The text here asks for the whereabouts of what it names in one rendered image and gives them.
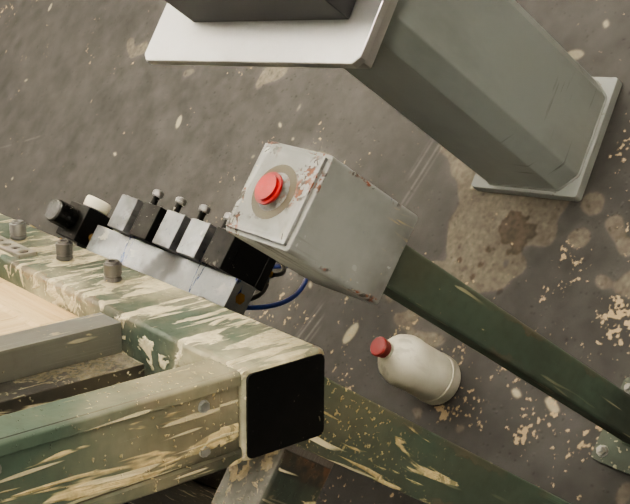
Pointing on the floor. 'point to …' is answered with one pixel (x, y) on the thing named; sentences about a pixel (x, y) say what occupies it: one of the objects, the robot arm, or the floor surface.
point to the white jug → (417, 368)
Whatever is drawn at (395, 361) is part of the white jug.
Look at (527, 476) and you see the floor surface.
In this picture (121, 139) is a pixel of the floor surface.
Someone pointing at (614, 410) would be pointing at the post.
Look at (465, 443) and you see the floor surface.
